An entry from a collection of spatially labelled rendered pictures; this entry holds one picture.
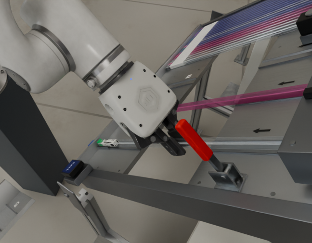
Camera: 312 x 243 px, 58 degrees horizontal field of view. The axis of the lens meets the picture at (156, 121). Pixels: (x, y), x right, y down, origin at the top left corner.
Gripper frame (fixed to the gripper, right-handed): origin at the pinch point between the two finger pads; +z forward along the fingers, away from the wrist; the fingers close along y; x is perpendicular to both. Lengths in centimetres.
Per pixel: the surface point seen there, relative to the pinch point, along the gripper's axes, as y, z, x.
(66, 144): 16, -2, 119
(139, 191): -10.0, 1.0, 3.0
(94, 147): -1.9, -5.0, 29.6
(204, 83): 60, 16, 50
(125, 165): -5.4, -0.9, 12.3
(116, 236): -11, 27, 57
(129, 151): -1.7, -1.3, 14.9
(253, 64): 94, 32, 50
